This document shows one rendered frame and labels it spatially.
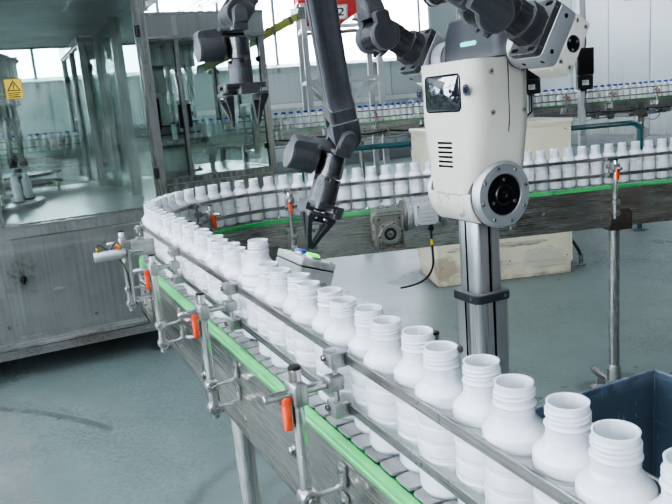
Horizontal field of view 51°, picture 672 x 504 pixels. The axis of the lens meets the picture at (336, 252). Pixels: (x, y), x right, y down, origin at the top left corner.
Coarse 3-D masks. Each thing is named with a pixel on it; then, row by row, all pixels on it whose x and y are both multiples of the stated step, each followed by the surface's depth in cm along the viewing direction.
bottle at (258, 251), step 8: (248, 240) 126; (256, 240) 127; (264, 240) 127; (248, 248) 125; (256, 248) 124; (264, 248) 125; (256, 256) 124; (264, 256) 125; (248, 264) 125; (256, 264) 124; (248, 272) 124; (256, 272) 123; (248, 280) 124; (256, 280) 123; (248, 288) 125; (248, 304) 126; (248, 312) 127; (248, 320) 127; (256, 320) 126; (256, 328) 126
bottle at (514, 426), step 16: (496, 384) 63; (512, 384) 65; (528, 384) 64; (496, 400) 64; (512, 400) 62; (528, 400) 62; (496, 416) 64; (512, 416) 62; (528, 416) 63; (496, 432) 63; (512, 432) 62; (528, 432) 62; (544, 432) 63; (512, 448) 62; (528, 448) 62; (496, 464) 63; (528, 464) 62; (496, 480) 64; (512, 480) 63; (496, 496) 64; (512, 496) 63; (528, 496) 63
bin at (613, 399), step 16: (608, 384) 112; (624, 384) 114; (640, 384) 115; (656, 384) 116; (592, 400) 111; (608, 400) 113; (624, 400) 114; (640, 400) 116; (656, 400) 117; (544, 416) 107; (592, 416) 111; (608, 416) 113; (624, 416) 115; (640, 416) 116; (656, 416) 117; (656, 432) 118; (656, 448) 119; (656, 464) 119
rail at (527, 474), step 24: (192, 288) 162; (240, 288) 126; (312, 336) 98; (288, 360) 109; (384, 384) 80; (432, 408) 71; (384, 432) 82; (456, 432) 67; (408, 456) 77; (504, 456) 61; (528, 480) 58
